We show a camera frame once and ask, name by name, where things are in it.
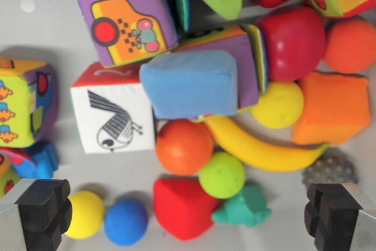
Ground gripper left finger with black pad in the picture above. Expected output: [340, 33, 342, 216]
[0, 178, 73, 251]

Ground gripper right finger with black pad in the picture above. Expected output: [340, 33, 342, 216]
[303, 182, 376, 251]

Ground grey spiky ball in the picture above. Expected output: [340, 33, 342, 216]
[302, 154, 360, 189]

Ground yellow foam ball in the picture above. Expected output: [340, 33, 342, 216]
[63, 190, 106, 240]
[251, 82, 305, 130]

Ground green fabric toy, strawberry print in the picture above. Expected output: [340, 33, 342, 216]
[0, 167, 22, 199]

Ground blue fabric toy, red flap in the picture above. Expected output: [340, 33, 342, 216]
[0, 141, 60, 180]

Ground blue foam ball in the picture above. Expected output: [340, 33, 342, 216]
[103, 199, 150, 246]

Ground teal rubber toy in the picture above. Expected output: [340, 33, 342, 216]
[211, 183, 273, 229]

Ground yellow toy banana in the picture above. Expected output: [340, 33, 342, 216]
[204, 115, 330, 173]

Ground orange fabric block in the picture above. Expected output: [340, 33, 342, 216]
[291, 71, 371, 146]

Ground green fabric cube, duck prints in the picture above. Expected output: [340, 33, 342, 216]
[0, 56, 59, 149]

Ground green foam ball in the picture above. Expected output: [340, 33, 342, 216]
[198, 151, 246, 200]

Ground white fabric cube, bird print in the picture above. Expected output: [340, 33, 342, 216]
[70, 62, 156, 155]

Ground red fabric block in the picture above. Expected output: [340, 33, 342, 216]
[152, 176, 220, 242]

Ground orange foam ball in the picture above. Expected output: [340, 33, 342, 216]
[155, 119, 214, 176]
[323, 18, 376, 75]

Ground dark red toy apple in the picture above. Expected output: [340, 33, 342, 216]
[257, 6, 326, 83]

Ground purple and orange fabric cube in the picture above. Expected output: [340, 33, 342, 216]
[172, 24, 268, 111]

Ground light blue fabric block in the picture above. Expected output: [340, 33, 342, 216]
[139, 50, 239, 121]

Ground purple fabric cube, car print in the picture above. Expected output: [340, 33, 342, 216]
[73, 0, 180, 68]

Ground teal fabric block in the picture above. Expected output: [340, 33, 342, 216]
[175, 0, 192, 33]

